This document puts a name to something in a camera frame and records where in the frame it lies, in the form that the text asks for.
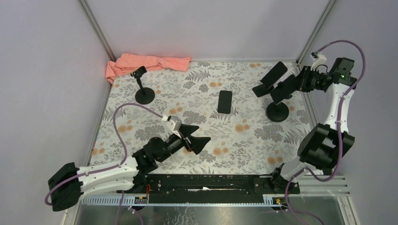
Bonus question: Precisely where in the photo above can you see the black phone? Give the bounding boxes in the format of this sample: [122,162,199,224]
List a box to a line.
[270,75,300,104]
[217,90,233,114]

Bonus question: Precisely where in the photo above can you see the black round-base stand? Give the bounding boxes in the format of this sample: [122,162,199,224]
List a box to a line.
[130,66,155,105]
[266,97,289,122]

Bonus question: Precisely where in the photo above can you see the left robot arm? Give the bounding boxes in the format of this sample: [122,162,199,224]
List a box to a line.
[45,124,211,212]

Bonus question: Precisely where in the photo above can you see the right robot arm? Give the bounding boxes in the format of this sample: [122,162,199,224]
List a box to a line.
[266,58,357,193]

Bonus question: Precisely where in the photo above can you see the pink cloth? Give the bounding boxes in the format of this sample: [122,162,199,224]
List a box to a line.
[105,53,191,84]

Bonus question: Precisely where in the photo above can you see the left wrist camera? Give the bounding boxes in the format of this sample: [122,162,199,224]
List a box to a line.
[162,115,182,138]

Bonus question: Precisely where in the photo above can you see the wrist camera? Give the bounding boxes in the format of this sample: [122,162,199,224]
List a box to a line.
[162,115,182,138]
[311,52,327,71]

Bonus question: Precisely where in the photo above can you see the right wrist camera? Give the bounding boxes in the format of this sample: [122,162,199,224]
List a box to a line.
[311,52,327,71]

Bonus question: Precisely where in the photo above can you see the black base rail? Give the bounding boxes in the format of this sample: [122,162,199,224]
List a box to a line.
[126,174,300,204]

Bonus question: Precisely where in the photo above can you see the aluminium frame profile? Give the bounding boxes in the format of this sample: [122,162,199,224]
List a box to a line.
[72,174,351,196]

